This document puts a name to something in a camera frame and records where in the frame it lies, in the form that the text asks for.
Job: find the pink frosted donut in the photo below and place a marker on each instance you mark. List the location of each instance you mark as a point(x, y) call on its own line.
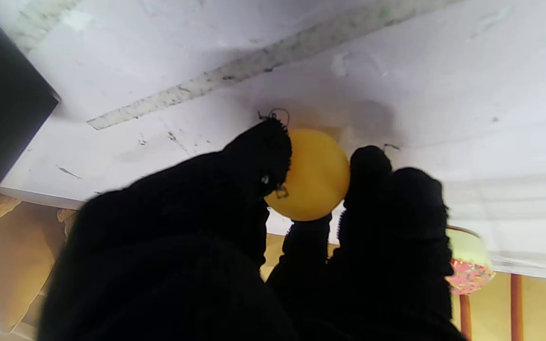
point(472, 274)

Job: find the orange ping pong ball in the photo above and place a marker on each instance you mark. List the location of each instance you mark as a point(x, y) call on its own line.
point(315, 175)

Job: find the black box pink inside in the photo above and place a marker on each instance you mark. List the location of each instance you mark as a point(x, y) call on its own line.
point(3, 104)

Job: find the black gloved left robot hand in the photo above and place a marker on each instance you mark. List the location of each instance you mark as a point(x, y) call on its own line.
point(168, 246)

